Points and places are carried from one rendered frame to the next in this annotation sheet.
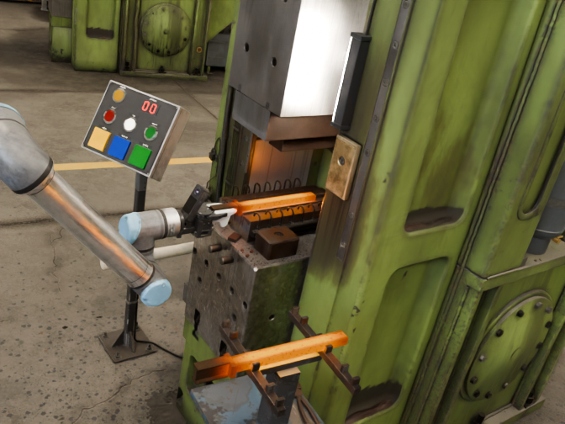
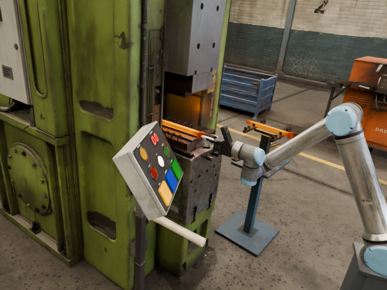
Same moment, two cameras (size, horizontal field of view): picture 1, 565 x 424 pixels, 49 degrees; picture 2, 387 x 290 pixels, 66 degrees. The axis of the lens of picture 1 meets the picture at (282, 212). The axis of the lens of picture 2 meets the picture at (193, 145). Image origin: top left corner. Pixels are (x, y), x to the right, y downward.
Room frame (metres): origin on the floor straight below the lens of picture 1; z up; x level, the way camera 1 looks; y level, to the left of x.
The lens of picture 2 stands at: (2.34, 1.68, 1.66)
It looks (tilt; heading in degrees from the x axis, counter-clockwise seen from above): 24 degrees down; 252
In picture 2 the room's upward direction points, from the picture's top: 5 degrees clockwise
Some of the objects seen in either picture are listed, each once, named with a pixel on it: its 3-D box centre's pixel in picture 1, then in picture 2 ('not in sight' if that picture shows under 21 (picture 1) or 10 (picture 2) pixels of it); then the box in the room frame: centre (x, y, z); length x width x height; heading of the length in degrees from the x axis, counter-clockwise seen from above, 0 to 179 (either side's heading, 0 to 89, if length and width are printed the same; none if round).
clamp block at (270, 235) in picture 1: (277, 242); (204, 133); (1.73, 0.00, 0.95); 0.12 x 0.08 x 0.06; 130
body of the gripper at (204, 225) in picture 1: (192, 220); (224, 146); (1.70, 0.27, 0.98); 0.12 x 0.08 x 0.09; 130
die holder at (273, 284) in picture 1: (282, 278); (170, 167); (1.92, -0.05, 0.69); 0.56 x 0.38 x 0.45; 130
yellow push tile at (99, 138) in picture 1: (99, 139); (164, 193); (2.13, 0.73, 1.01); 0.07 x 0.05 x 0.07; 65
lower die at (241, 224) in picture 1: (283, 209); (169, 133); (1.96, 0.00, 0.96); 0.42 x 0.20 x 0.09; 130
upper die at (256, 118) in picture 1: (303, 112); (171, 75); (1.96, 0.00, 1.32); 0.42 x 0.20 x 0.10; 130
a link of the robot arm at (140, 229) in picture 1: (142, 227); (251, 155); (1.59, 0.40, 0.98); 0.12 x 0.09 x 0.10; 130
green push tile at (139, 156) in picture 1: (140, 156); (175, 169); (2.04, 0.54, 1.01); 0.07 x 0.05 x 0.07; 65
